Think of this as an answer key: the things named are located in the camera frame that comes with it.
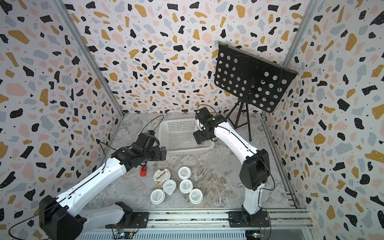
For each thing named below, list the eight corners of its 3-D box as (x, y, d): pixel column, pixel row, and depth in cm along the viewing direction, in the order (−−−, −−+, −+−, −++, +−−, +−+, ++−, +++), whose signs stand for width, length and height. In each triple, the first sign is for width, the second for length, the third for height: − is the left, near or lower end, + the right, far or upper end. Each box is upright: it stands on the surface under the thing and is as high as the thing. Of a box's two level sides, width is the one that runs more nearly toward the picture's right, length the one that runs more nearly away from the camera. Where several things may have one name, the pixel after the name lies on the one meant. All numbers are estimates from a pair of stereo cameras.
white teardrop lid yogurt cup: (162, 189, 85) (160, 185, 81) (171, 180, 88) (169, 176, 84) (171, 198, 82) (169, 195, 77) (179, 189, 85) (178, 185, 81)
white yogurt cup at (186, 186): (180, 196, 83) (178, 192, 77) (181, 184, 88) (179, 179, 82) (192, 196, 83) (192, 192, 77) (193, 184, 88) (192, 179, 82)
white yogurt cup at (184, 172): (179, 183, 88) (177, 177, 82) (180, 171, 93) (178, 166, 87) (190, 183, 88) (190, 177, 82) (191, 172, 93) (190, 166, 87)
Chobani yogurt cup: (154, 186, 87) (151, 183, 82) (157, 172, 92) (154, 168, 88) (169, 186, 87) (168, 183, 82) (171, 172, 93) (170, 168, 88)
